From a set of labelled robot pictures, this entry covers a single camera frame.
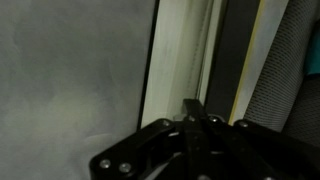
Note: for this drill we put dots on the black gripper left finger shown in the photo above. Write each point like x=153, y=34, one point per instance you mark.
x=141, y=154

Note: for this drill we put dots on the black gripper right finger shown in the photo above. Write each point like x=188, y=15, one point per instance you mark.
x=253, y=152

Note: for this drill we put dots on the dark grey fabric sofa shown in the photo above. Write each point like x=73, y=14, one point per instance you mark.
x=285, y=98

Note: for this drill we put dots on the grey top coffee table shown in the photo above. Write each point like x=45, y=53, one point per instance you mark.
x=73, y=77

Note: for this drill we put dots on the teal cushion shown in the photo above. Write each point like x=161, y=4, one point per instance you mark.
x=312, y=63

